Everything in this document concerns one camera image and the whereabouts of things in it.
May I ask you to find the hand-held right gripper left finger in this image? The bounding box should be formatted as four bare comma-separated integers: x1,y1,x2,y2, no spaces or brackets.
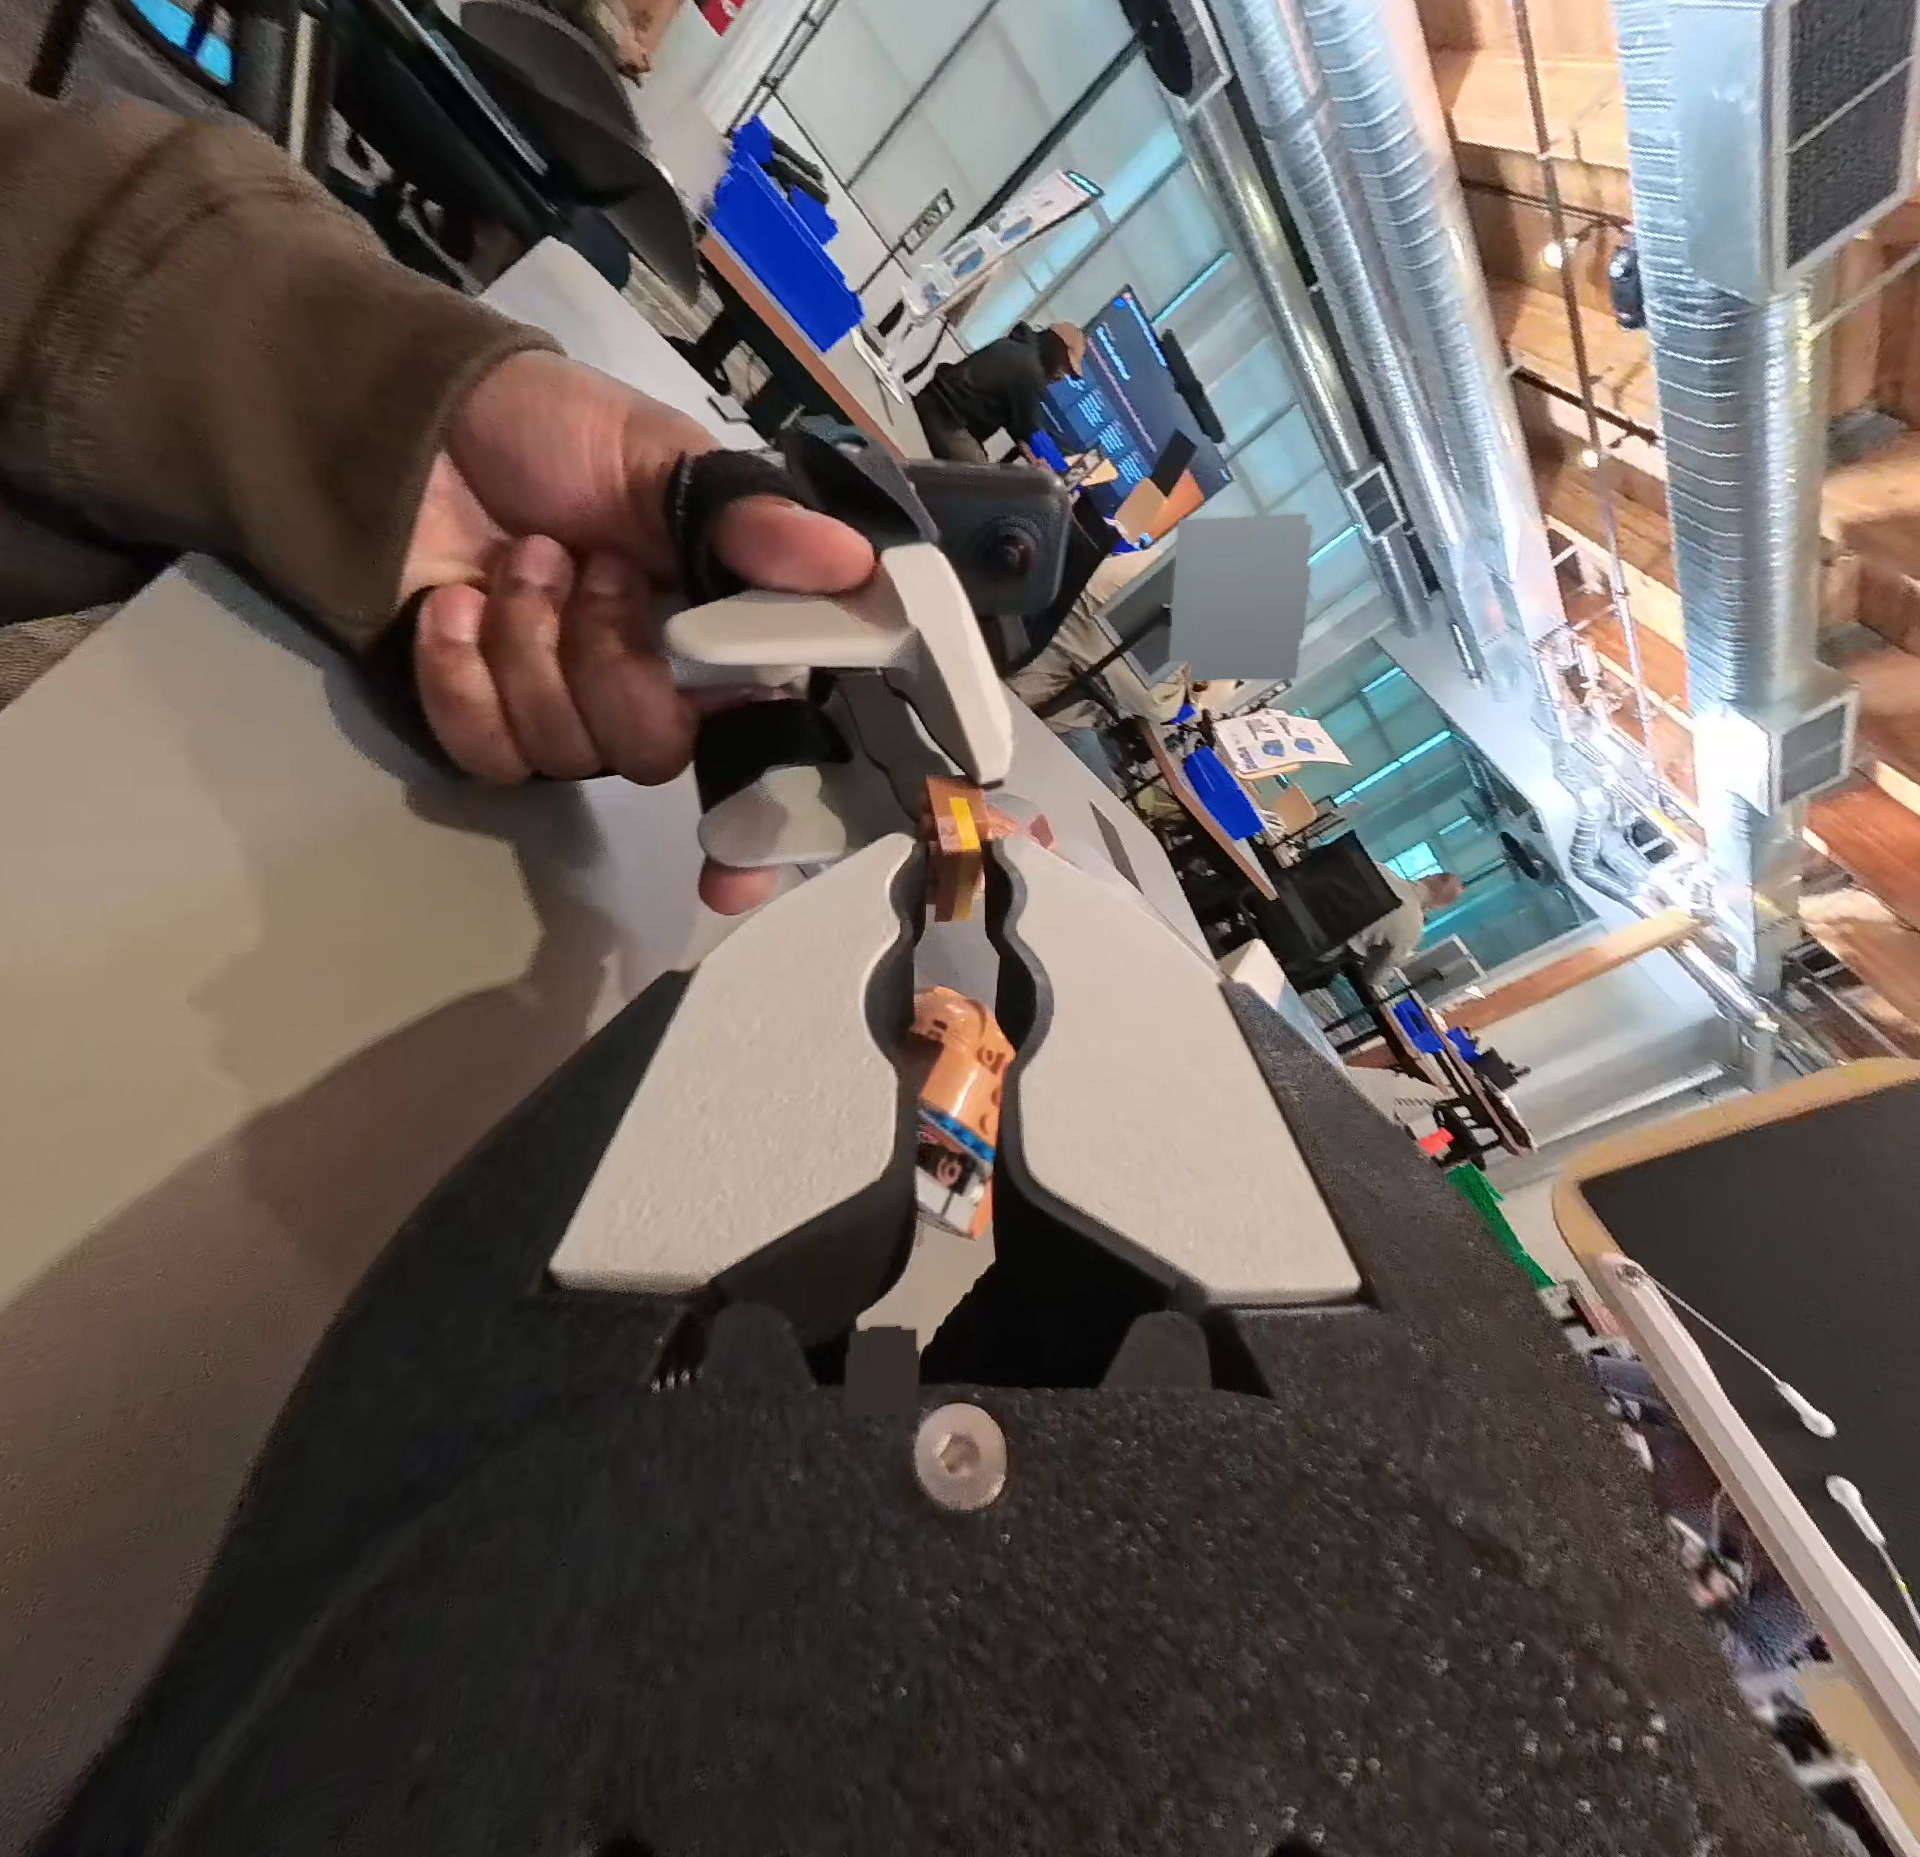
549,832,921,1304

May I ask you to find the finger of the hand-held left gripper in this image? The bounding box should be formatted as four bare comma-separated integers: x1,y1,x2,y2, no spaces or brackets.
663,582,921,695
877,542,1019,790

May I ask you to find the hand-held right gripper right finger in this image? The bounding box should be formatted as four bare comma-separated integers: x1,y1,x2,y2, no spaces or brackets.
991,832,1361,1314

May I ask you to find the brown and yellow brick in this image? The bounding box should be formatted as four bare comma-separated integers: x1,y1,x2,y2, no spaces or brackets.
922,783,995,925

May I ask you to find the brown brick assembly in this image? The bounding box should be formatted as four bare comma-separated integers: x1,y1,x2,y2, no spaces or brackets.
901,987,1019,1240

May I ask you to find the grey desk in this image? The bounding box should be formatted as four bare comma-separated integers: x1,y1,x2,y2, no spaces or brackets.
0,238,1292,1618

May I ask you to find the person's left hand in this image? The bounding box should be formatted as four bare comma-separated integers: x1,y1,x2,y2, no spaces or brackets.
399,349,889,922

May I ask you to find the black computer monitor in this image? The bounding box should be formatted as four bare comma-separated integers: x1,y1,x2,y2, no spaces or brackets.
1035,286,1207,502

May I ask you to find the stack of blue bins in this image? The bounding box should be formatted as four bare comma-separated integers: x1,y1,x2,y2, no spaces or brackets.
701,119,872,359

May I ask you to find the black office chair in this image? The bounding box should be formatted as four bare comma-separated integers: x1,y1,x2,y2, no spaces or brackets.
302,0,710,288

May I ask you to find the black board with wooden edge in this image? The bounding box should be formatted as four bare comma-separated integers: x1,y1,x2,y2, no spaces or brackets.
1552,1064,1920,1775

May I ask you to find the silver ventilation duct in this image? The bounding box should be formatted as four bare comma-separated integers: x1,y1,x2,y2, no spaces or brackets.
1111,0,1920,991

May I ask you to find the white cable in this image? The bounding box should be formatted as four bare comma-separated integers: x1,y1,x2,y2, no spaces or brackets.
1649,1282,1920,1648

